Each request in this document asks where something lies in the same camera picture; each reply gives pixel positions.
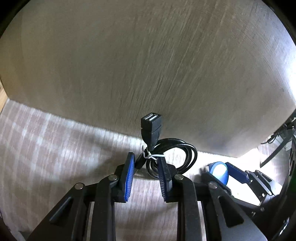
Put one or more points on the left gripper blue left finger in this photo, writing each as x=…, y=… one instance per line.
x=125, y=178

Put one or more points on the wooden board panel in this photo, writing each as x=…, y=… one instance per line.
x=221, y=73

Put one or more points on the black tripod stand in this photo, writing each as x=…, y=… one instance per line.
x=283, y=135

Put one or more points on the blue round lid container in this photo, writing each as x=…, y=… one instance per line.
x=220, y=171

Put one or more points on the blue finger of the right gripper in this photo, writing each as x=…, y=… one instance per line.
x=237, y=174

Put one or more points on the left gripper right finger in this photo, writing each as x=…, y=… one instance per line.
x=166, y=176

